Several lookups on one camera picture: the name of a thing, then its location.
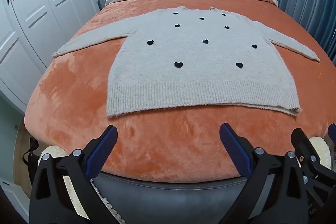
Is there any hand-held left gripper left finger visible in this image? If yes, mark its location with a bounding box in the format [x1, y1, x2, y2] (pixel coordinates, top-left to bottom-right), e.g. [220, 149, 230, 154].
[29, 125, 120, 224]

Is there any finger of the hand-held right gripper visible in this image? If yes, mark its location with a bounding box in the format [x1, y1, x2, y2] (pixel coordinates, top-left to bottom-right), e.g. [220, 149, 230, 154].
[327, 123, 336, 146]
[291, 128, 319, 174]

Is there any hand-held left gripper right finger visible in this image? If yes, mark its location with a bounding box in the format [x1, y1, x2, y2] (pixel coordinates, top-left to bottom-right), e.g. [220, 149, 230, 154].
[219, 123, 313, 224]

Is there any grey sweater with black hearts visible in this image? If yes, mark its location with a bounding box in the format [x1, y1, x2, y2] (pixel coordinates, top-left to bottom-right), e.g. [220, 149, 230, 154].
[52, 6, 321, 117]

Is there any orange plush blanket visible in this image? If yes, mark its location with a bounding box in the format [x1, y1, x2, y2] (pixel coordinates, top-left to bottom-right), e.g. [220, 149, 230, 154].
[24, 0, 336, 184]

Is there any grey leather bed footboard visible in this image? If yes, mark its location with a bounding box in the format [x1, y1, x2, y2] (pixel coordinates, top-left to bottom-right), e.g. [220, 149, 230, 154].
[91, 172, 250, 224]

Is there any white wardrobe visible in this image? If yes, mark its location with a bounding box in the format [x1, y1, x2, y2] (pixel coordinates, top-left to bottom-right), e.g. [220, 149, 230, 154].
[0, 0, 107, 111]

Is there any black bag with strap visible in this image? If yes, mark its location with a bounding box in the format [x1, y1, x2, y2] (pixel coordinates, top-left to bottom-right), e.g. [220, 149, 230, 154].
[22, 137, 40, 165]

